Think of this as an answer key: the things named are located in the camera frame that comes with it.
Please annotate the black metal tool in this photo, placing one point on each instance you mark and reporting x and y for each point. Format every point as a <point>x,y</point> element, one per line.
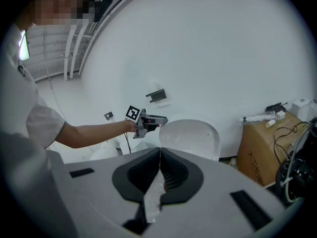
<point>275,107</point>

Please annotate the small dark grey wall bracket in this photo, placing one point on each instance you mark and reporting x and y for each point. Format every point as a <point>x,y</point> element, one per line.
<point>108,115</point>

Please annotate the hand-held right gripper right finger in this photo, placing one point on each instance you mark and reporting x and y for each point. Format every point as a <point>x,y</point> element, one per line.
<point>210,182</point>

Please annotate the small white box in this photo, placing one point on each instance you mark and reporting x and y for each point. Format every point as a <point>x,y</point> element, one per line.
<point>280,114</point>

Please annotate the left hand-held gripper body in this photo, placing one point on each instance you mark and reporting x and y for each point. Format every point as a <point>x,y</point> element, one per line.
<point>140,123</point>

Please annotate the black head-worn camera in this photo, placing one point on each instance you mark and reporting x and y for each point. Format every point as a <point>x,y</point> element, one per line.
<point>102,6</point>

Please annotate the black equipment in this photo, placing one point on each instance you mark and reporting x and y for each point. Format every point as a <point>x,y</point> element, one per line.
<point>303,167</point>

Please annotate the short white cylinder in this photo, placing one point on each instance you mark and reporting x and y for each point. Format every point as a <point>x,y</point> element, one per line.
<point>270,123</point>

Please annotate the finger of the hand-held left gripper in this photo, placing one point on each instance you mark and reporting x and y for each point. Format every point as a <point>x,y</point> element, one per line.
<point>164,120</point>

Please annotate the white ceiling pipe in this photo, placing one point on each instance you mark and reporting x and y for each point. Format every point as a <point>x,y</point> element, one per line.
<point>67,51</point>
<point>74,56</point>

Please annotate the bright window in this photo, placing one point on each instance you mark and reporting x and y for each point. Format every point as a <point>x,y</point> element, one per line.
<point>24,46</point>

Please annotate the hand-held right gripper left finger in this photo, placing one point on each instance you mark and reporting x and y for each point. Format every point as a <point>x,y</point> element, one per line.
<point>99,195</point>

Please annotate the long white tube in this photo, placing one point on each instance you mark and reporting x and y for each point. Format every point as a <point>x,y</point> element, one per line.
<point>255,118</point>

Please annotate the person's left forearm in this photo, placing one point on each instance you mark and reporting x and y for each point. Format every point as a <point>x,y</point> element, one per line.
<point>94,134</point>

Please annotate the white ceramic tank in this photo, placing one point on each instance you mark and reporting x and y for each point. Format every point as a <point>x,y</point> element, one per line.
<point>301,108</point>

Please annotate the brown cardboard box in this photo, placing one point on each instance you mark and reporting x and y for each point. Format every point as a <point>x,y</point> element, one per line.
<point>257,147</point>

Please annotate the person's white shirt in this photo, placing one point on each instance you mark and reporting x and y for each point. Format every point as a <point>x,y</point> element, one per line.
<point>22,133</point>

